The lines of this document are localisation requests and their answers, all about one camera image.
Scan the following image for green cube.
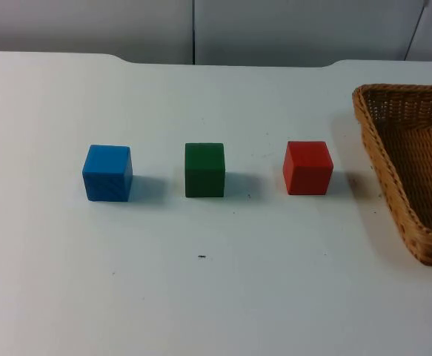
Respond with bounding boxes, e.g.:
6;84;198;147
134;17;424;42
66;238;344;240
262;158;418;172
184;142;226;199

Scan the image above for red cube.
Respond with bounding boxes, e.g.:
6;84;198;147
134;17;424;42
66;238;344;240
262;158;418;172
282;139;335;196

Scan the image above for blue cube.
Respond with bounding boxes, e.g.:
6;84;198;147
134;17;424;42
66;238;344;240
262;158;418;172
82;144;134;203

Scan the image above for pale brown wicker basket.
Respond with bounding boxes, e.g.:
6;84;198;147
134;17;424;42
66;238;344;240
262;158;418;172
351;83;432;268

